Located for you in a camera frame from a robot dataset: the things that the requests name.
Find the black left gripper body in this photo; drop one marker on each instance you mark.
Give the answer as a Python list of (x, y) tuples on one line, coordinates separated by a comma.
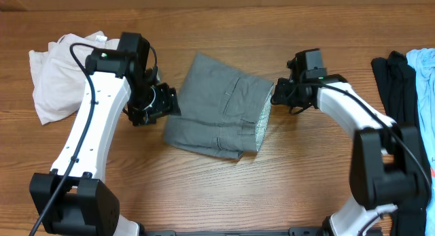
[(151, 103)]

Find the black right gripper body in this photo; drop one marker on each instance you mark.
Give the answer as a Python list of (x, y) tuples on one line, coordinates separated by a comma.
[(289, 94)]

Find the grey shorts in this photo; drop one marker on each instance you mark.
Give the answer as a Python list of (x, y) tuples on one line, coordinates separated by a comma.
[(224, 111)]

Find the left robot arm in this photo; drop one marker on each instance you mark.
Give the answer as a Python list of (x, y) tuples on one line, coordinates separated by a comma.
[(72, 198)]

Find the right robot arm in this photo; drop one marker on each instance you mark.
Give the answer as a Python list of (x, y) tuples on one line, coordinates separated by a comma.
[(387, 175)]

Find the beige folded shorts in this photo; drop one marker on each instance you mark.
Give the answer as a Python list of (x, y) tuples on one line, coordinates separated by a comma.
[(58, 81)]

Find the black garment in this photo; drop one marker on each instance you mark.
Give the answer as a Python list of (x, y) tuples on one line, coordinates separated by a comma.
[(396, 85)]

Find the light blue garment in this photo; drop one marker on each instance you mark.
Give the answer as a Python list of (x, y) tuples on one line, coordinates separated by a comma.
[(422, 61)]

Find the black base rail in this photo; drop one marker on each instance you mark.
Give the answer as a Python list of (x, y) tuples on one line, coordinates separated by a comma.
[(231, 233)]

